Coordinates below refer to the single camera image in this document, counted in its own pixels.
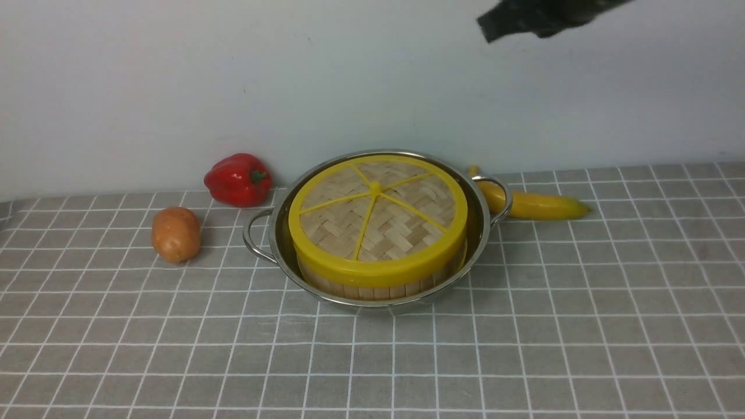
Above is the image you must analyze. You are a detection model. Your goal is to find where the yellow woven steamer lid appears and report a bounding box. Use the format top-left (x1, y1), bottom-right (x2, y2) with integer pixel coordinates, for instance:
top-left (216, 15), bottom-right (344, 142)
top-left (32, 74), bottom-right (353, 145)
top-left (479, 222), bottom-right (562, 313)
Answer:
top-left (288, 154), bottom-right (469, 263)

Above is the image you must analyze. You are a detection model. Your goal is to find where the red bell pepper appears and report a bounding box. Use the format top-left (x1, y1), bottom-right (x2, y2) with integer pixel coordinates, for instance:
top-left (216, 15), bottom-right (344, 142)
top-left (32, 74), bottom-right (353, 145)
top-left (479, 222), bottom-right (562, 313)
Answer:
top-left (203, 153), bottom-right (272, 208)

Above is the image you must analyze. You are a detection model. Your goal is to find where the grey checked tablecloth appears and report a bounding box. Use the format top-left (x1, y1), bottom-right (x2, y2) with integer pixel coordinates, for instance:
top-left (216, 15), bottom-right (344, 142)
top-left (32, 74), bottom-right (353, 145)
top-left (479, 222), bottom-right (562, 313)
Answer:
top-left (1, 164), bottom-right (744, 418)

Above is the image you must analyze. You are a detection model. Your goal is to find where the bamboo steamer yellow rim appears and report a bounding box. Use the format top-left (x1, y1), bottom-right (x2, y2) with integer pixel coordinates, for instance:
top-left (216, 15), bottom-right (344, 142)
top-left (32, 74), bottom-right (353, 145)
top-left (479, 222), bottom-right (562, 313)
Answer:
top-left (296, 240), bottom-right (468, 301)

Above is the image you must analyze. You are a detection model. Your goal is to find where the stainless steel pot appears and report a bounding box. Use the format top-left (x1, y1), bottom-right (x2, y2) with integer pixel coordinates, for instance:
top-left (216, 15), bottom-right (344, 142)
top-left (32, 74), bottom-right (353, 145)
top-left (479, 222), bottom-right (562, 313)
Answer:
top-left (242, 149), bottom-right (513, 315)

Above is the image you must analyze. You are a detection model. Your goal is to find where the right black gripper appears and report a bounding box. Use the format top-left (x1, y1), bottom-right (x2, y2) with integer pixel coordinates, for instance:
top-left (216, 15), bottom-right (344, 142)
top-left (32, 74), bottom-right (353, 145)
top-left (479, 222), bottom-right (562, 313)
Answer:
top-left (476, 1), bottom-right (630, 44)

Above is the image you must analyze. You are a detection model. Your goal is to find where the brown potato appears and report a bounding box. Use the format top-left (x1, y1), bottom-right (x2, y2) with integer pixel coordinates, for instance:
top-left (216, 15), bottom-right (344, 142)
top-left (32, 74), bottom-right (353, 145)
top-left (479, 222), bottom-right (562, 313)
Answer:
top-left (151, 207), bottom-right (201, 264)

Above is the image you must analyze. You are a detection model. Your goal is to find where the yellow banana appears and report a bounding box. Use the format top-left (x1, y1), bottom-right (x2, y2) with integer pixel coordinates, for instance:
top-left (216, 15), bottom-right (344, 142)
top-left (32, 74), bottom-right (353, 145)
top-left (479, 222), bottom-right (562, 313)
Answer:
top-left (477, 181), bottom-right (591, 221)

